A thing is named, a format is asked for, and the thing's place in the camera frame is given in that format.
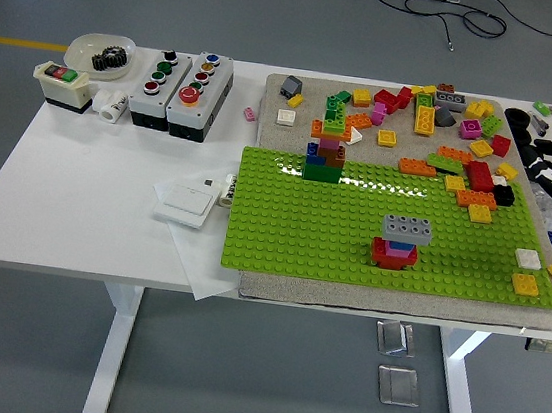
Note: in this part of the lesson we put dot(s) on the light grey eight-stud brick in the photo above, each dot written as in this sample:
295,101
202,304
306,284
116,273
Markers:
406,228

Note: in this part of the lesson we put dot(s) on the black brick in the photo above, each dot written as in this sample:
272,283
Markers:
504,195

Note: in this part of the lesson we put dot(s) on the small white brick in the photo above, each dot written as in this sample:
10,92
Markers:
499,181

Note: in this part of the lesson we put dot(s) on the large red brick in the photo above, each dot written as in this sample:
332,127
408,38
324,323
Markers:
479,176

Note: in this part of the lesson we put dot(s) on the magenta brick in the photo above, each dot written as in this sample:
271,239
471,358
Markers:
470,128

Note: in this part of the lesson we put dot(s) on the lime green long brick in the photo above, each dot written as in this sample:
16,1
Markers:
445,163

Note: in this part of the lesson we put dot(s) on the dark grey slope brick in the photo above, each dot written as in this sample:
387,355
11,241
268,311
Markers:
291,86
444,116

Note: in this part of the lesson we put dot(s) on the dark grey long brick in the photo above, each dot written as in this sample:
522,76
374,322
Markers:
450,101

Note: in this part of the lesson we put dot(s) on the yellow long brick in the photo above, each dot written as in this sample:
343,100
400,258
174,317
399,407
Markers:
425,120

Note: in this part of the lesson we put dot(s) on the brown brick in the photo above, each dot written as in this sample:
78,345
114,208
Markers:
336,157
446,88

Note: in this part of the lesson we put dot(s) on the white slope brick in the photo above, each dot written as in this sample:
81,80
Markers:
355,136

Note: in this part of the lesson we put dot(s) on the orange flat brick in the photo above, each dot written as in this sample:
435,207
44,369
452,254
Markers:
330,133

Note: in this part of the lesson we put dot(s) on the dark green brick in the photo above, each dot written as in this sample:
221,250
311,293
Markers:
321,173

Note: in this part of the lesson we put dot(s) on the green studded baseplate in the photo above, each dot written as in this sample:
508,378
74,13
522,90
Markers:
303,230

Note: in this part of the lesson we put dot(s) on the small yellow brick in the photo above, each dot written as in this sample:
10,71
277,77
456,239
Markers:
295,100

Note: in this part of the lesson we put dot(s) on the white square brick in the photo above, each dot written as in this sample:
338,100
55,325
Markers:
286,117

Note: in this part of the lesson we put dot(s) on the small pink brick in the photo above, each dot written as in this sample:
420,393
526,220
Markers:
250,113

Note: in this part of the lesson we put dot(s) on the silver hand tool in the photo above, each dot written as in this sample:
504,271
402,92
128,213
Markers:
539,125

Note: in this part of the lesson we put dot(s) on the silver floor box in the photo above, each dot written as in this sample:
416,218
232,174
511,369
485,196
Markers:
395,337
399,385

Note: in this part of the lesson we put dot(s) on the white table leg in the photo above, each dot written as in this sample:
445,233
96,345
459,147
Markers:
460,390
115,348

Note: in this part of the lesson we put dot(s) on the white printed tube fitting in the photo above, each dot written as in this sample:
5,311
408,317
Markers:
227,193

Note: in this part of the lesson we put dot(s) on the white paper sheet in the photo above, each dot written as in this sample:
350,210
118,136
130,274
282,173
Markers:
204,258

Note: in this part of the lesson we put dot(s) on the control box with emergency stop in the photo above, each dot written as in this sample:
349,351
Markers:
201,117

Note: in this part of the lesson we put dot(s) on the control box with black knob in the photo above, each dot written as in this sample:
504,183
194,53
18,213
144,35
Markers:
160,101

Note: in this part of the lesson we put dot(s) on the white pipe tee fitting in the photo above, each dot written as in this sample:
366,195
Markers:
109,105

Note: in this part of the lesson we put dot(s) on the black metal gear cluster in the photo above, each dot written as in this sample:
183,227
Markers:
107,60

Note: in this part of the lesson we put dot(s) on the white bowl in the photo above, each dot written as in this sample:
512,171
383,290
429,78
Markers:
80,54

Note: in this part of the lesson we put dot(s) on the white wall switch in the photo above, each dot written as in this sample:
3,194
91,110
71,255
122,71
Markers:
186,203

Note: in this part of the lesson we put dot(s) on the white switch red green rocker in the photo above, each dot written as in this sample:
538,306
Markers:
63,90

